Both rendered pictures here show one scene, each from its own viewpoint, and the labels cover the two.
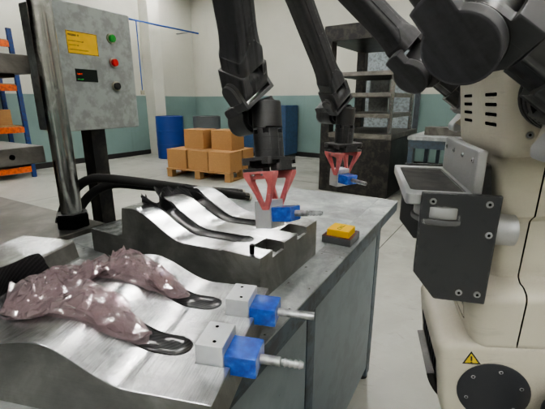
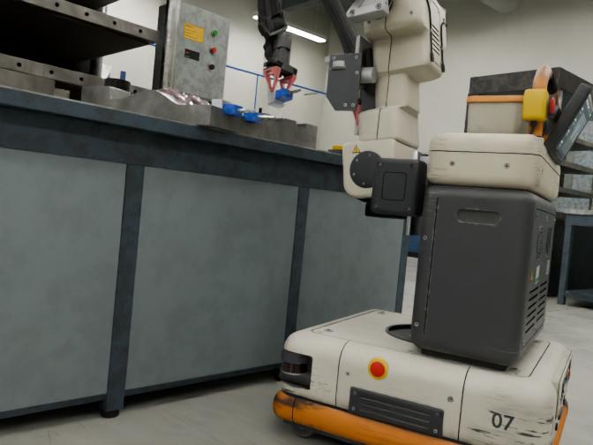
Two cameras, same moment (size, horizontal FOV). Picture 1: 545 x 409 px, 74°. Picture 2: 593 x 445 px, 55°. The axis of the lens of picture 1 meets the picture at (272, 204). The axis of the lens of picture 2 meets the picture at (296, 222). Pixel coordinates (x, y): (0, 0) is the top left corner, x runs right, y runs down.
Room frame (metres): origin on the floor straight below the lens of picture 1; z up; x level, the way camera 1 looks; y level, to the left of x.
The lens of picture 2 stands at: (-1.12, -0.58, 0.60)
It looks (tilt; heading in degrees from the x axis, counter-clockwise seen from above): 2 degrees down; 15
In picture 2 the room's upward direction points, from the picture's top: 5 degrees clockwise
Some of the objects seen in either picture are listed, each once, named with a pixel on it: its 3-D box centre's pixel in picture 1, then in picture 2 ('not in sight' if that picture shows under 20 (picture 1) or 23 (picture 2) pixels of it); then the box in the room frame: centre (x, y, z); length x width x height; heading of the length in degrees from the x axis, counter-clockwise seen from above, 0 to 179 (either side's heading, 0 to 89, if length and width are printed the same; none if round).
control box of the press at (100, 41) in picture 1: (104, 213); (181, 168); (1.38, 0.67, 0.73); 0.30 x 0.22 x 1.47; 150
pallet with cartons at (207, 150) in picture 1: (211, 152); not in sight; (5.92, 1.00, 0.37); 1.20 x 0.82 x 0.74; 64
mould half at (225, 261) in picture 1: (201, 226); (243, 128); (0.85, 0.17, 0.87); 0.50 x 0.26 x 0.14; 60
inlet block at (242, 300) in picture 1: (271, 311); (255, 117); (0.49, 0.00, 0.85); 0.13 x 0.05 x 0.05; 77
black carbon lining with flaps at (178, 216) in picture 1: (203, 209); not in sight; (0.83, 0.17, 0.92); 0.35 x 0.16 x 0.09; 60
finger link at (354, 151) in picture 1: (345, 159); not in sight; (1.14, -0.23, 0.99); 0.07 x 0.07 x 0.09; 33
